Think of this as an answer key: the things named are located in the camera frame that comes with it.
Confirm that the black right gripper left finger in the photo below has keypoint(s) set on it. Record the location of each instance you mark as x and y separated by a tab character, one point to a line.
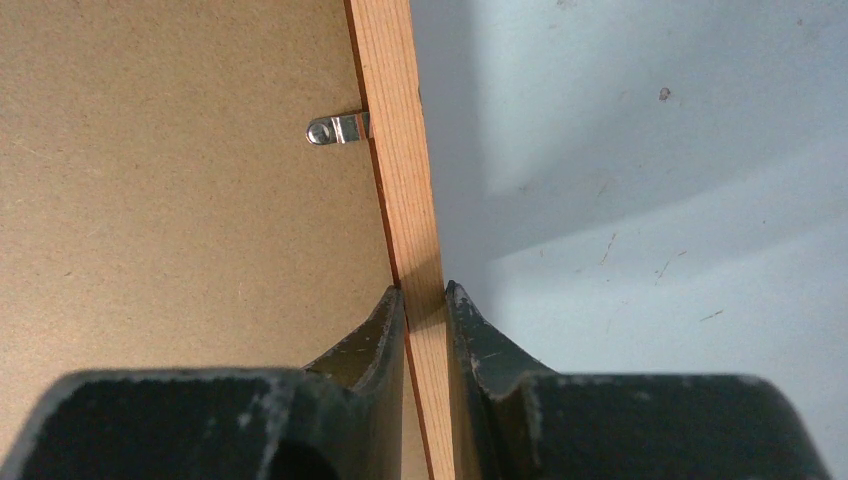
338	417

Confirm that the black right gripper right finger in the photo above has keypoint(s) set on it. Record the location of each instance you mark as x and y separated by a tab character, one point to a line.
513	417

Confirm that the metal turn clip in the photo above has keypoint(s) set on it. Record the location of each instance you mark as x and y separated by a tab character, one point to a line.
339	129

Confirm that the wooden picture frame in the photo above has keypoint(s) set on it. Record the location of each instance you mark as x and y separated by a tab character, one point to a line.
387	54

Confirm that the brown fibreboard backing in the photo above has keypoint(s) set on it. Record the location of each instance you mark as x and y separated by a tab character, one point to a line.
161	206

